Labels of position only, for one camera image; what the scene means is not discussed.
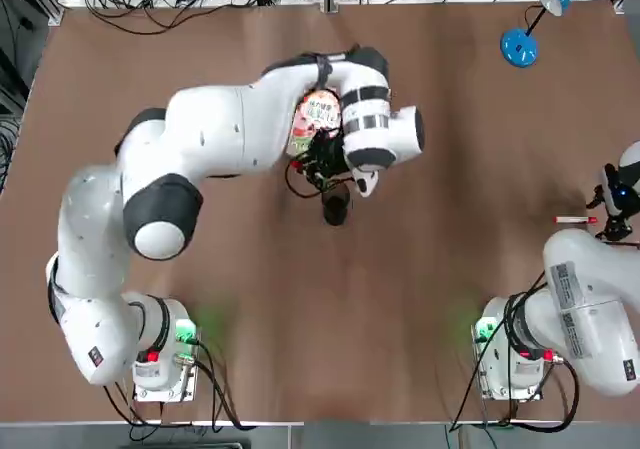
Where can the white marker red cap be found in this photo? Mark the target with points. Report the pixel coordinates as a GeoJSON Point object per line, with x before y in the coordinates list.
{"type": "Point", "coordinates": [575, 219]}

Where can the aluminium frame rail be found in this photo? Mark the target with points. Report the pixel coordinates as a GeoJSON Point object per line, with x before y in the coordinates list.
{"type": "Point", "coordinates": [56, 9]}

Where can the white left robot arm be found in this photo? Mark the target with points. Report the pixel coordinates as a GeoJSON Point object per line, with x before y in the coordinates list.
{"type": "Point", "coordinates": [210, 129]}

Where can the colourful green red book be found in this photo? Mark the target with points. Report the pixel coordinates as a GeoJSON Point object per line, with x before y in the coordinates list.
{"type": "Point", "coordinates": [312, 119]}

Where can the black mesh pen holder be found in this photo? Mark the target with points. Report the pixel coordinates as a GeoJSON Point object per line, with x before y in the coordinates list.
{"type": "Point", "coordinates": [336, 211]}

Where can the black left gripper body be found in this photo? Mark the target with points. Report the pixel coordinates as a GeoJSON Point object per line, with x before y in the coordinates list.
{"type": "Point", "coordinates": [327, 159]}

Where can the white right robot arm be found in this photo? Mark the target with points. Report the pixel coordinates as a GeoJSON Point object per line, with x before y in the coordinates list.
{"type": "Point", "coordinates": [585, 279]}

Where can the blue desk lamp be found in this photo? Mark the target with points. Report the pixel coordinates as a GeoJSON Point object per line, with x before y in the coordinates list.
{"type": "Point", "coordinates": [520, 49]}

